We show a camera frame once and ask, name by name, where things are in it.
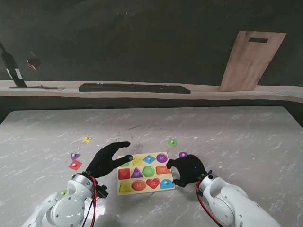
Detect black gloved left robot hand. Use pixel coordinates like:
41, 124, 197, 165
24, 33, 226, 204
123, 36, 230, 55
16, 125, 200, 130
85, 141, 134, 178

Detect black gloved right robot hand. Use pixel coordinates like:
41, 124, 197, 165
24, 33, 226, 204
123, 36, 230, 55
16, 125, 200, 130
166, 154, 207, 189

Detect wooden shape puzzle board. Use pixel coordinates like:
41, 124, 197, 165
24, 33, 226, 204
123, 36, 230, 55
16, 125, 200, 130
117, 151, 176, 196

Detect red square puzzle piece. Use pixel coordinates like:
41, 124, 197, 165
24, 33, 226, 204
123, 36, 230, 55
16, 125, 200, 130
68, 160, 83, 171

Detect wooden cutting board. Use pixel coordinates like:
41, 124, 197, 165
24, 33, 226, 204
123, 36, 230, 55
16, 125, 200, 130
218, 30, 287, 92

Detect black keyboard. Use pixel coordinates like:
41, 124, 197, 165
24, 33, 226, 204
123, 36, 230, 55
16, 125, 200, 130
78, 82, 191, 95

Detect long wooden shelf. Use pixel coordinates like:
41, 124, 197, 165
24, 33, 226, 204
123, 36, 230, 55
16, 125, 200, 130
0, 79, 303, 104

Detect thin flat wooden plate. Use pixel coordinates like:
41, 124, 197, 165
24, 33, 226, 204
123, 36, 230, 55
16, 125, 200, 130
9, 85, 66, 91

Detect black bottle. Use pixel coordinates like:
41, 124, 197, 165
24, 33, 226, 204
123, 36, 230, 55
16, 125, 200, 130
0, 42, 28, 88

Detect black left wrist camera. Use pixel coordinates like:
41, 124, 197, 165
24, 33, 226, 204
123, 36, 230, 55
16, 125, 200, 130
96, 185, 110, 199

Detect right arm red black cables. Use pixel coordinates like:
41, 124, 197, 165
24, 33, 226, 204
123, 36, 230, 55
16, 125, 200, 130
196, 183, 224, 227

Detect arm red black cables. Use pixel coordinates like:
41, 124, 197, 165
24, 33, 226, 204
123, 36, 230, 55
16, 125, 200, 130
84, 176, 99, 227
196, 183, 224, 227

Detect left arm red black cables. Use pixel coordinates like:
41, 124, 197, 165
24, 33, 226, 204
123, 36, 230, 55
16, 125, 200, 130
84, 176, 99, 227

